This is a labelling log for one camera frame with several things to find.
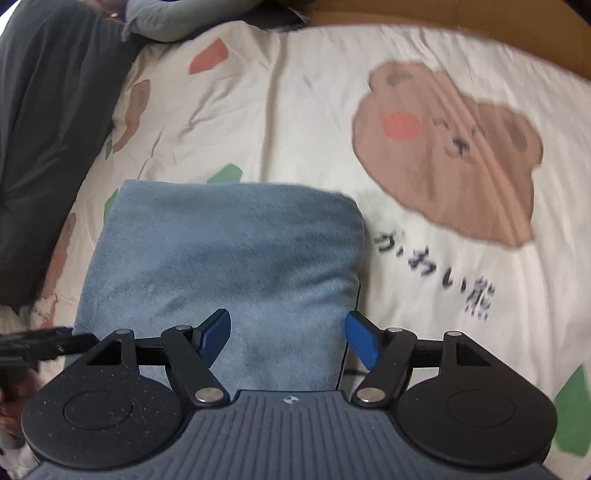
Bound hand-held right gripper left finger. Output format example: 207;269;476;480
85;308;232;408

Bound brown cardboard box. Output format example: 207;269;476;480
308;0;591;81

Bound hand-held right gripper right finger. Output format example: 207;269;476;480
345;310;498;409

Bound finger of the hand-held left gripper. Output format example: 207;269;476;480
0;325;100;371

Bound grey neck pillow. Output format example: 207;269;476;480
121;0;262;44

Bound cream bear-print blanket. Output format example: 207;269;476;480
0;18;591;480

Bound dark grey pillow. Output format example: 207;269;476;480
0;0;141;309

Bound light blue jeans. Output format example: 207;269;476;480
74;179;369;393

